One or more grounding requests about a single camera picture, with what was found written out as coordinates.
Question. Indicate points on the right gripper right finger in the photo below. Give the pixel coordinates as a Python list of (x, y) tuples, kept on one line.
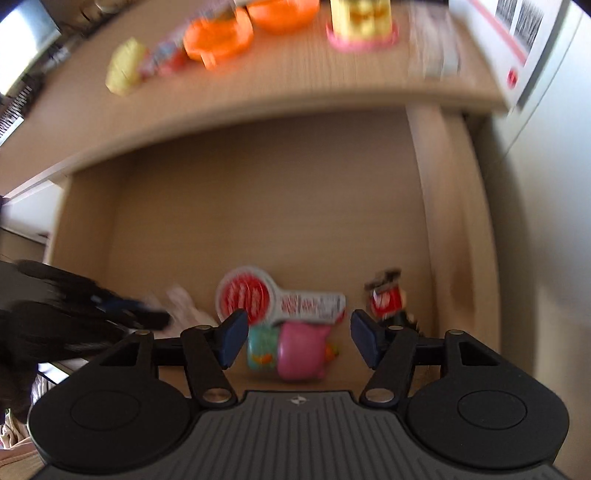
[(459, 399)]

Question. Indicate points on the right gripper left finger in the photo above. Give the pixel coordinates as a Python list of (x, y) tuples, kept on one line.
[(133, 404)]

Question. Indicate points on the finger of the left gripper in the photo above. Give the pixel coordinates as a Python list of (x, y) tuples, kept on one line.
[(72, 292)]

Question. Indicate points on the pink white plush toy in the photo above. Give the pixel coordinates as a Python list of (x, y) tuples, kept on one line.
[(183, 313)]

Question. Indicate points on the Mickey Mouse keychain figure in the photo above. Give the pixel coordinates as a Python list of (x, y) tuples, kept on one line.
[(388, 301)]

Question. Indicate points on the pink teal capsule toy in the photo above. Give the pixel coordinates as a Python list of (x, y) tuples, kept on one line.
[(294, 351)]

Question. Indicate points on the yellow plastic case toy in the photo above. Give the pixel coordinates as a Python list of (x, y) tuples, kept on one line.
[(123, 71)]

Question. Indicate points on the pink toy blister card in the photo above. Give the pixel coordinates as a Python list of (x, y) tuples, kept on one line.
[(169, 55)]

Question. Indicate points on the orange pumpkin shell half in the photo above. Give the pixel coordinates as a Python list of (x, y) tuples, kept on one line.
[(214, 41)]

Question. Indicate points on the yellow crown toy pink base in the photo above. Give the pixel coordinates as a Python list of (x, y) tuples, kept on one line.
[(358, 26)]

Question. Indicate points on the black keyboard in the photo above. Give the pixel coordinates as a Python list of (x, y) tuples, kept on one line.
[(17, 108)]

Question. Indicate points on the curved computer monitor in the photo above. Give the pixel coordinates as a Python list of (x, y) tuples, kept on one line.
[(27, 31)]

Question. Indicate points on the white QR code placard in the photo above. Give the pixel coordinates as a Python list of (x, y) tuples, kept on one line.
[(515, 37)]

